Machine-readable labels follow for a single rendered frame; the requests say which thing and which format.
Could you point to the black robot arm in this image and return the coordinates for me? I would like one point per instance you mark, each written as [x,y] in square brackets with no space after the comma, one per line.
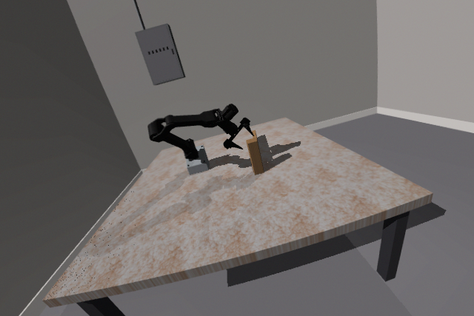
[157,132]

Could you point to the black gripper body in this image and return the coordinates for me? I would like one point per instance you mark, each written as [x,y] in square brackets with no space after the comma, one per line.
[232,129]

